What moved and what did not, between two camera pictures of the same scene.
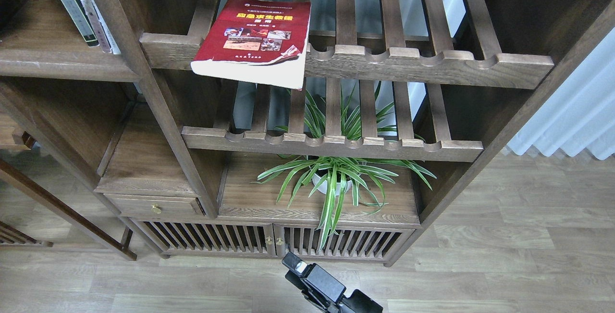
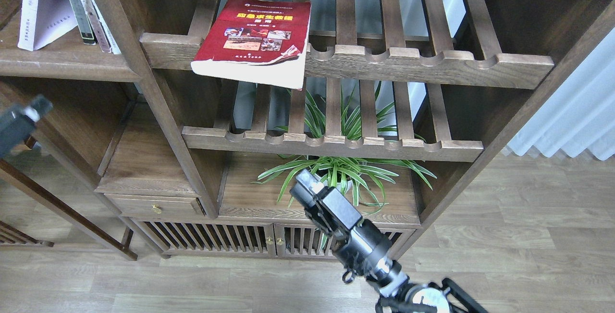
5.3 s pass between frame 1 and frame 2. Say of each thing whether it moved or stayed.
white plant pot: stayed
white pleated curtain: stayed
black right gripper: moved
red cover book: stayed
